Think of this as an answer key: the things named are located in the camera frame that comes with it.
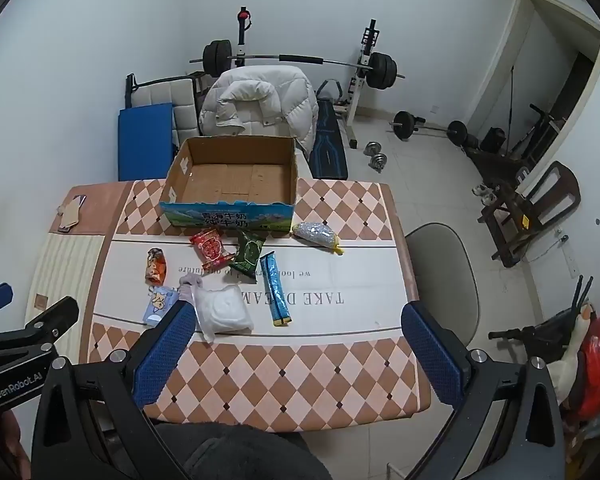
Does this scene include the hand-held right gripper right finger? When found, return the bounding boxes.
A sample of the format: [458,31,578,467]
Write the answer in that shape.
[401,302,567,480]

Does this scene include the white goose plush toy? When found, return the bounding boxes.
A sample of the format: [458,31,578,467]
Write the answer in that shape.
[544,300,597,406]

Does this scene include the blue stick packet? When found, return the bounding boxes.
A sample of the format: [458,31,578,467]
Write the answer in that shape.
[258,252,294,327]

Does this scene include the beige round chair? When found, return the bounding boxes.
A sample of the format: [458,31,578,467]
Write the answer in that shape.
[404,222,481,357]

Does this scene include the person's dark pants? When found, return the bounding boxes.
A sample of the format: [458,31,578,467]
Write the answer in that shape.
[152,422,334,480]

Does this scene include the exercise bike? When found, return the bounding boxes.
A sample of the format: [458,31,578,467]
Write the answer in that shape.
[509,103,569,162]

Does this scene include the orange snack packet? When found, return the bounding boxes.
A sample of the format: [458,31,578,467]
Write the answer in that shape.
[144,247,169,284]

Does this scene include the green snack packet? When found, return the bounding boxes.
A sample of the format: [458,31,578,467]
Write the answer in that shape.
[228,230,266,279]

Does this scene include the cream striped mat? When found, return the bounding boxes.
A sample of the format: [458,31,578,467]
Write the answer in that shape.
[32,232,112,349]

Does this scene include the blue foam mat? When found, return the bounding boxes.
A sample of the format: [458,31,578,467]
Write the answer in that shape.
[114,102,175,182]

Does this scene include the white padded chair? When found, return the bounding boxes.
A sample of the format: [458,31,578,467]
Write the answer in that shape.
[132,76,207,147]

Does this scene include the black and blue weight bench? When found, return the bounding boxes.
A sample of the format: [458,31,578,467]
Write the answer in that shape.
[309,79,351,181]

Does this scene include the brown cardboard piece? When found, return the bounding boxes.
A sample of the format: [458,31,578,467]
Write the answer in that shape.
[57,194,89,234]

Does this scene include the cardboard box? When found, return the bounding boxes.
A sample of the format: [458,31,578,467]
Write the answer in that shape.
[159,135,300,234]

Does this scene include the person's left hand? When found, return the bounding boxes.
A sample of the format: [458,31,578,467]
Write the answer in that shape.
[0,409,33,480]

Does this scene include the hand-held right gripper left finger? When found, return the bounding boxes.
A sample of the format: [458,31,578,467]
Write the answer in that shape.
[30,301,198,480]

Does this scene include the white soft plastic bag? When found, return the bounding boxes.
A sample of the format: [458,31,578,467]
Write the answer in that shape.
[178,273,255,344]

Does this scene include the checkered printed tablecloth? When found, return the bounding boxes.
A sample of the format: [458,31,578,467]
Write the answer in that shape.
[87,177,434,424]

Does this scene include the light blue packet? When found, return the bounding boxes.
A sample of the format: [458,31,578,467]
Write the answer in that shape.
[142,285,179,329]

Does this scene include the black router with antennas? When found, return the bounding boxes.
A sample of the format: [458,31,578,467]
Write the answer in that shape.
[571,274,596,312]

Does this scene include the white down jacket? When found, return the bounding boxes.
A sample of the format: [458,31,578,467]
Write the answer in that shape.
[199,65,320,157]

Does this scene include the pair of white shoes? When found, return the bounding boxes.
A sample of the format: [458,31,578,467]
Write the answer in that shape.
[472,182,499,206]

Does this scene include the silver packet with yellow end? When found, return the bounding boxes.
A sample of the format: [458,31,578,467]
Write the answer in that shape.
[290,220,345,255]

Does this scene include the red snack packet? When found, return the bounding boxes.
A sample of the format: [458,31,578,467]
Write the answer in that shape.
[189,228,234,272]

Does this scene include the short barbell with black plates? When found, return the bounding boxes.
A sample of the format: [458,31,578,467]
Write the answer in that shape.
[389,110,469,147]

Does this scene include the dark wooden chair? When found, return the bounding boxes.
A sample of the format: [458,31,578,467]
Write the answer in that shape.
[476,160,582,267]

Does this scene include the white bench press rack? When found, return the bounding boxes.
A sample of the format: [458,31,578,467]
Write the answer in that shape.
[232,7,382,150]

